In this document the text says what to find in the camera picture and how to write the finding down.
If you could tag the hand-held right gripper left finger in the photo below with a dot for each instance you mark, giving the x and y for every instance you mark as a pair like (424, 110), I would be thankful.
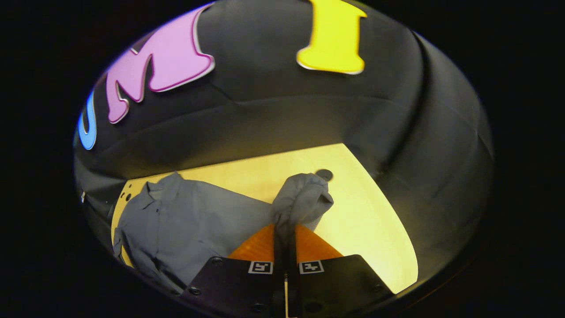
(234, 287)

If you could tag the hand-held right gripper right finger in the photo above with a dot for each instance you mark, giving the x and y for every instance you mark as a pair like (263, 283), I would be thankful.
(335, 287)

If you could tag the black backdrop cloth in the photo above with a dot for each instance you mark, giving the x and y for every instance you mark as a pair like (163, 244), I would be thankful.
(273, 106)

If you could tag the grey polo shirt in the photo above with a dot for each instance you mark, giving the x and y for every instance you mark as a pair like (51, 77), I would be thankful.
(190, 225)

